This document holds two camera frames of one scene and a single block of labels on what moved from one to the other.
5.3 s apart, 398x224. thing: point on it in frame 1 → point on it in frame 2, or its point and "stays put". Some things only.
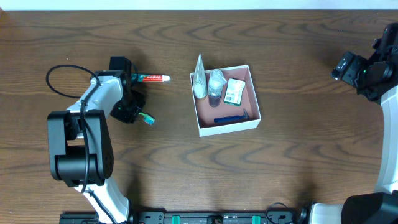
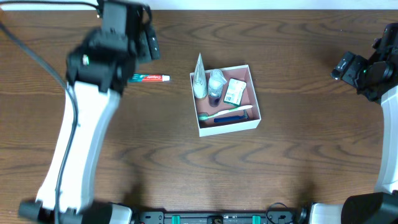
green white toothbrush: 147,119 → 203,117
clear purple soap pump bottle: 216,80 stays put
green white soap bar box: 234,91 stays put
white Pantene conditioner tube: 200,83 stays put
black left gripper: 132,106 → 148,45
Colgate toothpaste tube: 150,78 stays put
